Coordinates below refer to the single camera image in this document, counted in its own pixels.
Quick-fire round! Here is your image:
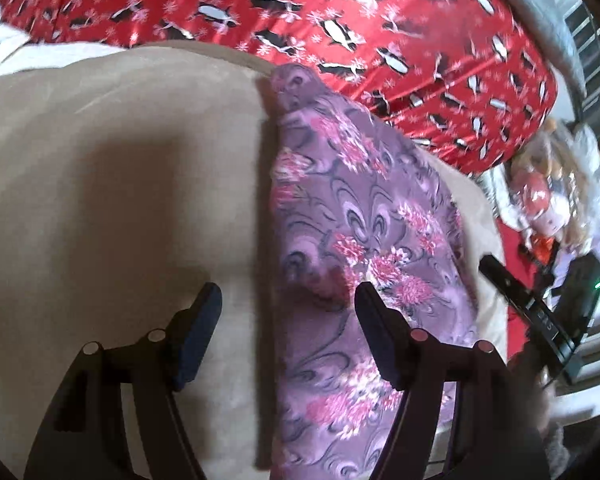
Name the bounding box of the red penguin pattern blanket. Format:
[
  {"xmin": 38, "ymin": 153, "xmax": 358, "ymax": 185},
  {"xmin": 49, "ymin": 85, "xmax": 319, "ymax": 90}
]
[{"xmin": 0, "ymin": 0, "xmax": 557, "ymax": 174}]

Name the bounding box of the purple floral cloth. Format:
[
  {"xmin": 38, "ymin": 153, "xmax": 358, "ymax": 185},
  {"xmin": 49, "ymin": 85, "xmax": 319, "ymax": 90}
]
[{"xmin": 271, "ymin": 64, "xmax": 477, "ymax": 479}]

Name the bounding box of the beige fleece blanket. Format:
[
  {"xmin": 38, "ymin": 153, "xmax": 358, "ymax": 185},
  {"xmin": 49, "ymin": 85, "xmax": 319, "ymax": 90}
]
[{"xmin": 0, "ymin": 39, "xmax": 508, "ymax": 480}]

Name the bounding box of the doll with blonde hair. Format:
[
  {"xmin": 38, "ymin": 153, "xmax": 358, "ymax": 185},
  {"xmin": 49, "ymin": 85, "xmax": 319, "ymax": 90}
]
[{"xmin": 494, "ymin": 117, "xmax": 600, "ymax": 256}]

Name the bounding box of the red cloth at edge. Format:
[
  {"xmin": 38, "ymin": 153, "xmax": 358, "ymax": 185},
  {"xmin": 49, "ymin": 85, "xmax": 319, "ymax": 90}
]
[{"xmin": 494, "ymin": 219, "xmax": 546, "ymax": 361}]

